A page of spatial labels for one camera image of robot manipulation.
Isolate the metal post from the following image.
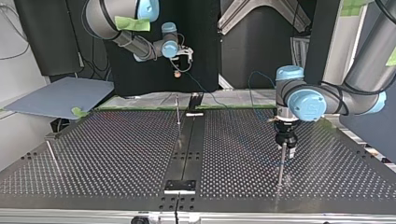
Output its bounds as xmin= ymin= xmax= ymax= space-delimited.
xmin=45 ymin=140 xmax=63 ymax=173
xmin=174 ymin=93 xmax=182 ymax=126
xmin=277 ymin=141 xmax=288 ymax=189

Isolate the black panel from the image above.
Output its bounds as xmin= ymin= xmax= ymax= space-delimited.
xmin=103 ymin=0 xmax=220 ymax=97

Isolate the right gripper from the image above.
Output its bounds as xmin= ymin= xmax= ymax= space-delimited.
xmin=171 ymin=57 xmax=185 ymax=78

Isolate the grey board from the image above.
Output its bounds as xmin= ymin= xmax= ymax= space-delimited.
xmin=3 ymin=76 xmax=116 ymax=121

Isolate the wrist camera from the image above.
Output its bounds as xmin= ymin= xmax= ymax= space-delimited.
xmin=268 ymin=115 xmax=302 ymax=125
xmin=176 ymin=46 xmax=194 ymax=64

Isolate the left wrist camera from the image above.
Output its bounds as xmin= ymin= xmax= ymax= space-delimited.
xmin=268 ymin=115 xmax=302 ymax=125

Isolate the black cable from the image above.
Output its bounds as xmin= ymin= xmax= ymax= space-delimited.
xmin=80 ymin=0 xmax=108 ymax=41
xmin=319 ymin=79 xmax=396 ymax=117

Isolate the connector holder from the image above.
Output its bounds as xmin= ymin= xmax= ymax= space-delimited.
xmin=185 ymin=91 xmax=205 ymax=118

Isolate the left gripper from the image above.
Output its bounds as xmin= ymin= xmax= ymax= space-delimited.
xmin=274 ymin=122 xmax=301 ymax=161

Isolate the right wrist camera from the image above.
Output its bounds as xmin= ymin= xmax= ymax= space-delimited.
xmin=176 ymin=46 xmax=194 ymax=64

